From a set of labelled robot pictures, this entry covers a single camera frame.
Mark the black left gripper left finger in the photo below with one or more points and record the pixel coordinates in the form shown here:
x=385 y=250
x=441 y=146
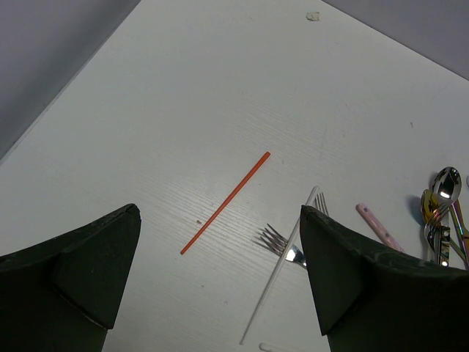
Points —
x=64 y=294

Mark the orange chopstick on left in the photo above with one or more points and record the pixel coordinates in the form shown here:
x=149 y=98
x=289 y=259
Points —
x=229 y=198

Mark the silver spoon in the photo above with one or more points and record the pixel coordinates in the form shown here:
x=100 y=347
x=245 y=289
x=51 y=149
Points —
x=447 y=185

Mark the fork with black patterned handle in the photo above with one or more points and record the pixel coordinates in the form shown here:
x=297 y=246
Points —
x=273 y=241

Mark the small white paper scrap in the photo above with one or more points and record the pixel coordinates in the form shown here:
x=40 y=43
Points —
x=313 y=16

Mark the fork with pink handle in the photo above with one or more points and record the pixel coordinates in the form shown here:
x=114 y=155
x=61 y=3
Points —
x=368 y=217

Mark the white chopstick upright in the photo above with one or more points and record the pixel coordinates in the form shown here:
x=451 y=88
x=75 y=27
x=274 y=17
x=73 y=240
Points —
x=280 y=263

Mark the grey chopstick lying flat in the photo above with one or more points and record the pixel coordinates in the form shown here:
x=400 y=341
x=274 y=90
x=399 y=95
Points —
x=264 y=347

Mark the iridescent rainbow knife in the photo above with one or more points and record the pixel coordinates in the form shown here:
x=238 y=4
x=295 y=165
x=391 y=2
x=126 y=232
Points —
x=462 y=231

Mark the gold spoon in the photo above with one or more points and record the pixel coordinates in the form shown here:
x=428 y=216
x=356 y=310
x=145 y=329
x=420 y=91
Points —
x=429 y=204

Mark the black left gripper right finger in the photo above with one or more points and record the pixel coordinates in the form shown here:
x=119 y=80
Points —
x=369 y=297

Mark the fork with green patterned handle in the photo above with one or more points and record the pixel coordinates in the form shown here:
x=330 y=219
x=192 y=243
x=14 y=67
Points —
x=435 y=235

